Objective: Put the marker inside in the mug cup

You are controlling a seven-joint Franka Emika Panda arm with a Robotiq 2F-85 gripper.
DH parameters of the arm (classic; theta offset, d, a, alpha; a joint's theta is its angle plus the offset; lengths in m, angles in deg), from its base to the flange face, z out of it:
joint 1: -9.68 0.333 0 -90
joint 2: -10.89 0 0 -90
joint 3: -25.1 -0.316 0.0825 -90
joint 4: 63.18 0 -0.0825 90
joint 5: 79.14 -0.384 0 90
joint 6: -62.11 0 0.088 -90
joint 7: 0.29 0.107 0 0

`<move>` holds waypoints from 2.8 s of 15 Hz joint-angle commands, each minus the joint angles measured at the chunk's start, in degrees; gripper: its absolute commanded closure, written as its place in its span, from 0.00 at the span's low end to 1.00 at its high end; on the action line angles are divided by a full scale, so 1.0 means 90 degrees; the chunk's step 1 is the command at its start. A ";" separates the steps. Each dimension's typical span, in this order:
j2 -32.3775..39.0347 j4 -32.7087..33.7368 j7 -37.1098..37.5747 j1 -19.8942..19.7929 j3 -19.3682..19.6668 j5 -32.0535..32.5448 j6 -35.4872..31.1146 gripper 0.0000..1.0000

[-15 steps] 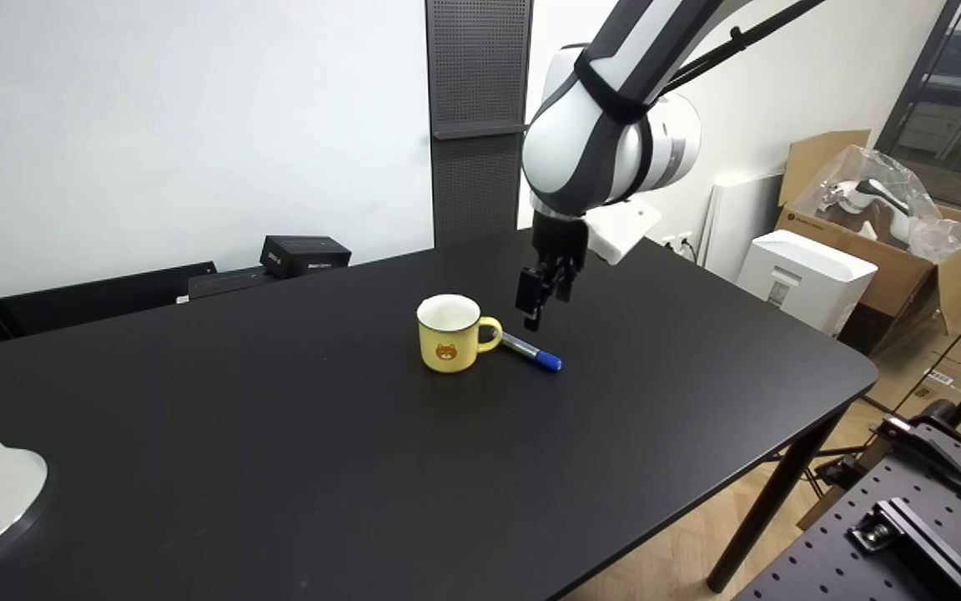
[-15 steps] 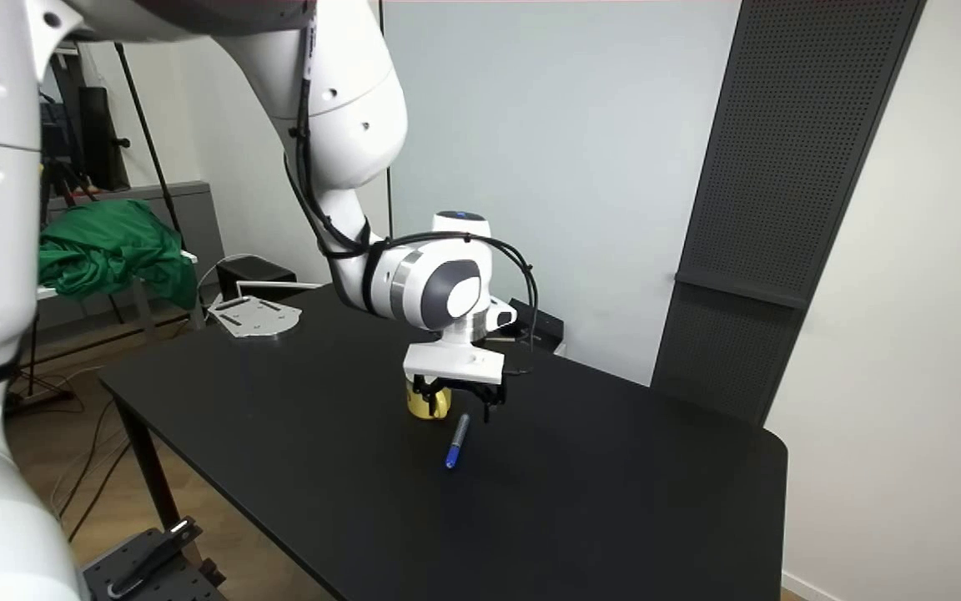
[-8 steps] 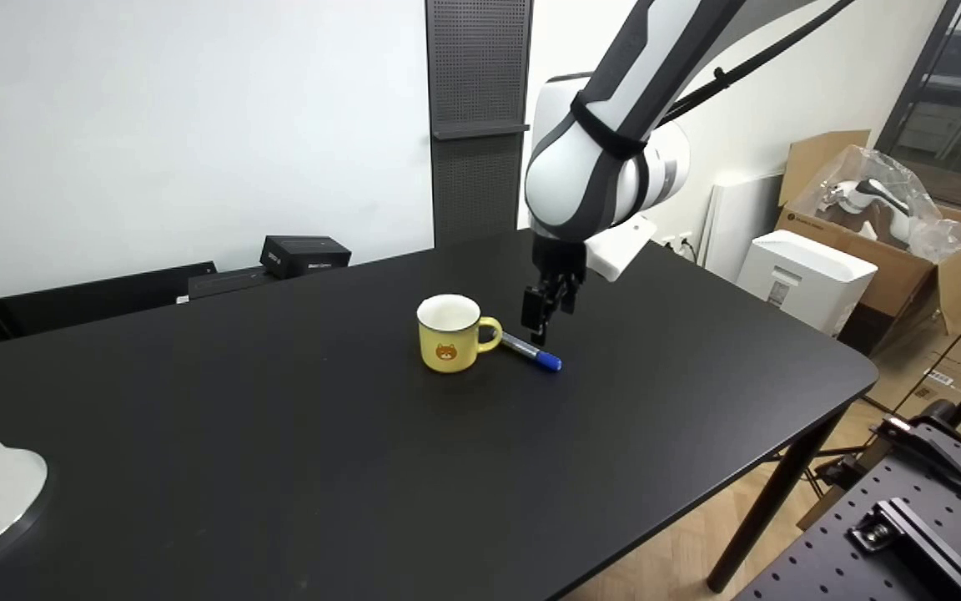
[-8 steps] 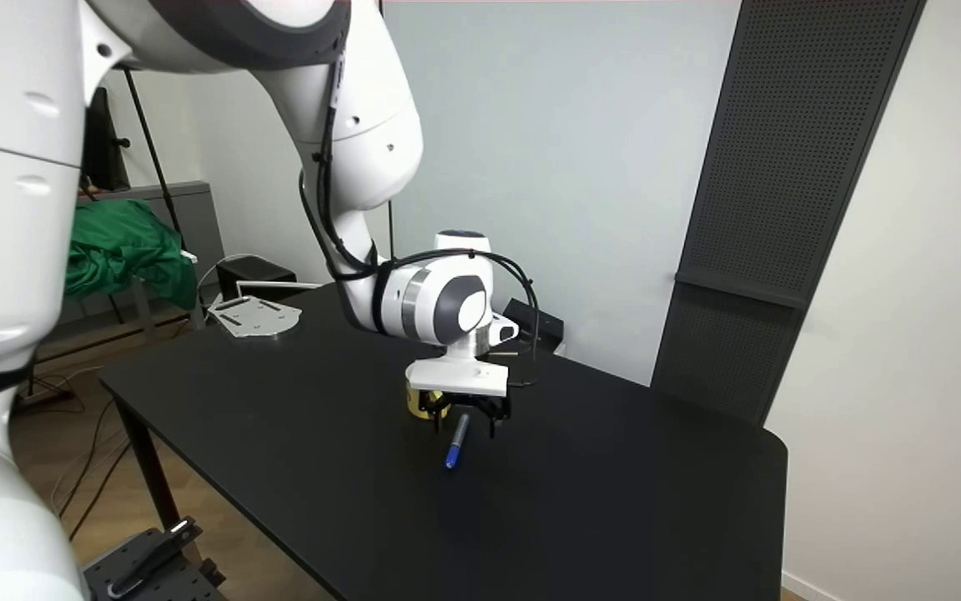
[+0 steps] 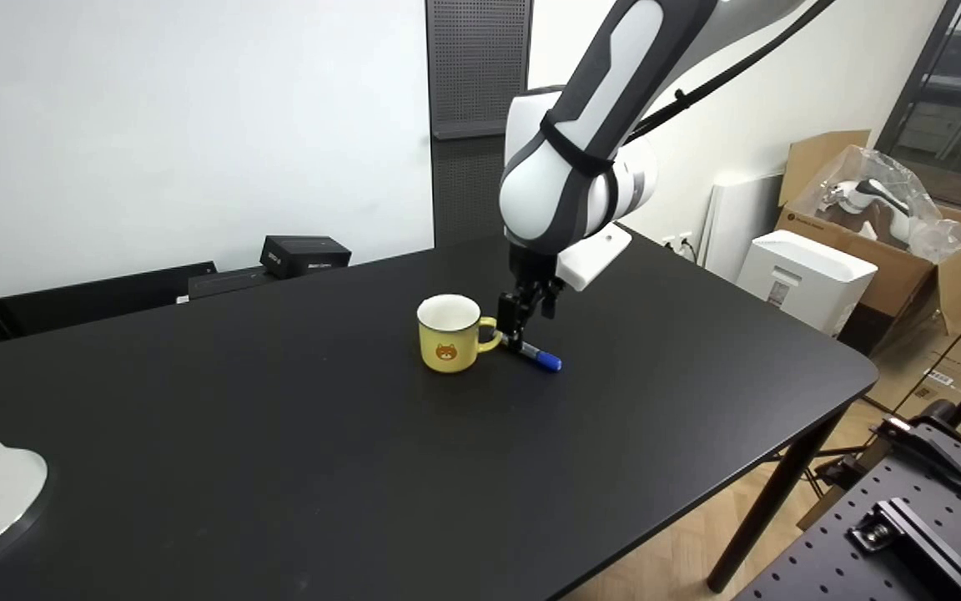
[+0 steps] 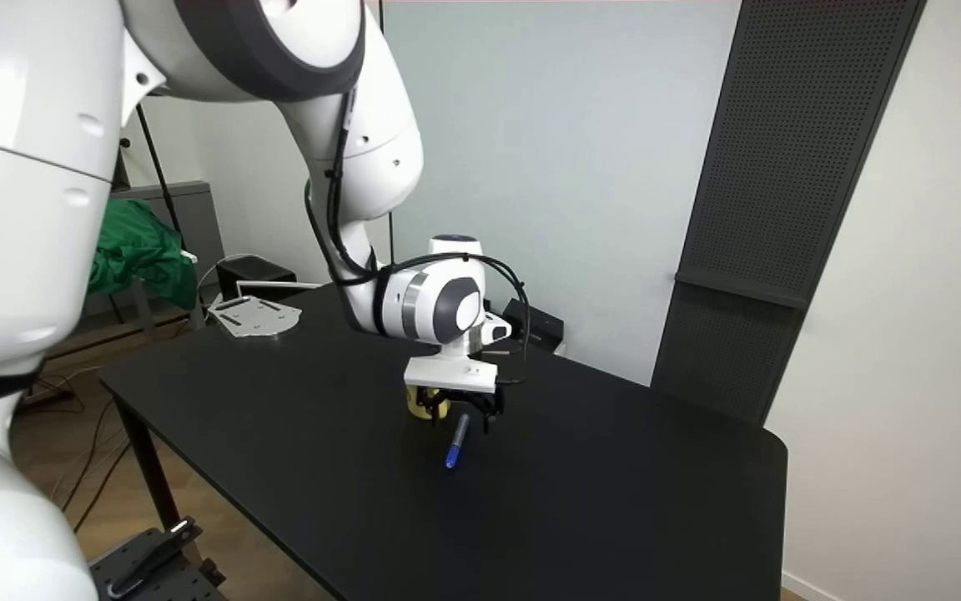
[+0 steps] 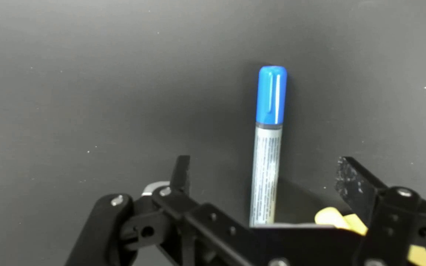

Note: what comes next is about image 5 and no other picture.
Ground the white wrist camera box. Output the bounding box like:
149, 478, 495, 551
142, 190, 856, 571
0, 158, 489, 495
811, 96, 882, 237
553, 222, 638, 294

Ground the yellow enamel mug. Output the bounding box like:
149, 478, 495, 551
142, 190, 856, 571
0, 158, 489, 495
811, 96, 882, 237
415, 291, 506, 377

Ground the long black metal bracket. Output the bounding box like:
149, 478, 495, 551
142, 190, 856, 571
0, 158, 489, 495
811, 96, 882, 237
847, 495, 961, 601

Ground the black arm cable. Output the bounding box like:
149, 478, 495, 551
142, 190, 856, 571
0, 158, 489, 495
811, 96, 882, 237
625, 0, 840, 145

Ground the black framed glass door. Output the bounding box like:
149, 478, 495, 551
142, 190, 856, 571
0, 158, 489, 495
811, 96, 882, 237
873, 0, 961, 228

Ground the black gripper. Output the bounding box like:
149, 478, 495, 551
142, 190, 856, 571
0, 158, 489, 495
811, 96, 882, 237
497, 245, 565, 355

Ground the dark grey door panel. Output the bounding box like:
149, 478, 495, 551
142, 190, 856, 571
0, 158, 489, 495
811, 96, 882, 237
425, 0, 537, 251

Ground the small black box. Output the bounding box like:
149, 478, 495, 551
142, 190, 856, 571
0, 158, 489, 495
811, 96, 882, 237
258, 232, 355, 279

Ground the short black metal clamp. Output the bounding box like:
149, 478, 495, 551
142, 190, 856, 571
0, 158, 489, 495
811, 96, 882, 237
877, 414, 961, 496

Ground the white flat appliance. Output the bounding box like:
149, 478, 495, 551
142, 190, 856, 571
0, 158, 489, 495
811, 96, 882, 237
697, 162, 787, 279

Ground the black table leg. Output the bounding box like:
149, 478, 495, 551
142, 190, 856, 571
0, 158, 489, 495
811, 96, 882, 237
705, 404, 850, 595

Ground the black low side desk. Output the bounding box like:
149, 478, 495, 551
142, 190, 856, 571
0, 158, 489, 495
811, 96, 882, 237
0, 259, 221, 357

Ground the black perforated metal board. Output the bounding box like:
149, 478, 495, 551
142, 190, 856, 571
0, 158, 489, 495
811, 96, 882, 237
737, 418, 961, 601

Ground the brown cardboard box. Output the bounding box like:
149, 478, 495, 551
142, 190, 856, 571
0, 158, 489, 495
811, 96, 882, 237
776, 126, 961, 337

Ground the clear plastic bag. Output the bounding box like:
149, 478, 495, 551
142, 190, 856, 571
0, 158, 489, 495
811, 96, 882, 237
815, 145, 961, 265

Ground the blue capped marker pen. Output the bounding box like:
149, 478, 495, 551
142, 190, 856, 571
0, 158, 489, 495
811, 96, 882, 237
509, 337, 568, 373

